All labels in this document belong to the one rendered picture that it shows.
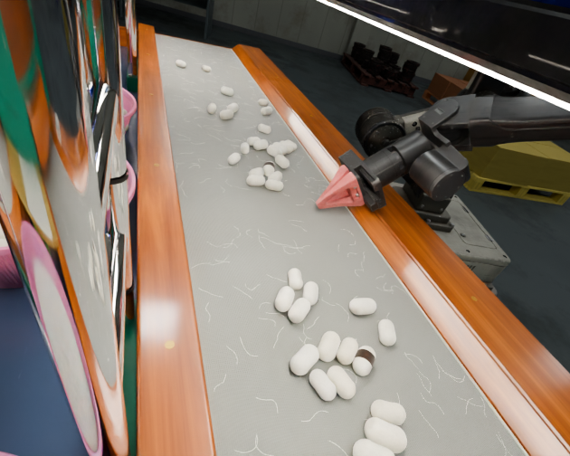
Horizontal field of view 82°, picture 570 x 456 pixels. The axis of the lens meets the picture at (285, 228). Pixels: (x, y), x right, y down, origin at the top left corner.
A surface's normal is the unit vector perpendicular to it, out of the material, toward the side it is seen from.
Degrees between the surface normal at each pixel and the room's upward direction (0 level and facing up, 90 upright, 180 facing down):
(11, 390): 0
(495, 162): 90
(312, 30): 90
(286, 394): 0
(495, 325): 0
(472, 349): 45
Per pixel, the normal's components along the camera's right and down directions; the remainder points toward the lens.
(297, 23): 0.05, 0.63
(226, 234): 0.25, -0.76
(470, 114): -0.52, -0.42
